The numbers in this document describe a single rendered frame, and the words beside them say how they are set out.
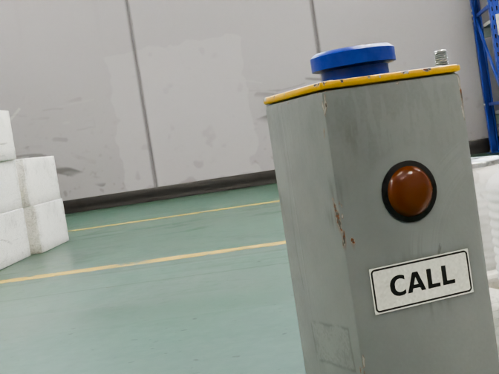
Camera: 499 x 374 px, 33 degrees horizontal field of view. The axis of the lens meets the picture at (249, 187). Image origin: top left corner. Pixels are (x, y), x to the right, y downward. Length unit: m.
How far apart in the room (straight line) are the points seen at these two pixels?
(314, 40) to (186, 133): 1.04
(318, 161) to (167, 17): 5.38
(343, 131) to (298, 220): 0.06
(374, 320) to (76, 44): 5.54
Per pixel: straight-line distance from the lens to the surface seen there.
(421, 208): 0.38
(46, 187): 3.48
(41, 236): 3.30
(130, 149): 5.75
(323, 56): 0.40
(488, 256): 0.63
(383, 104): 0.38
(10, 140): 3.20
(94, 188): 5.83
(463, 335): 0.40
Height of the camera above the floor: 0.29
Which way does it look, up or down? 3 degrees down
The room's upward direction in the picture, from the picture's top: 9 degrees counter-clockwise
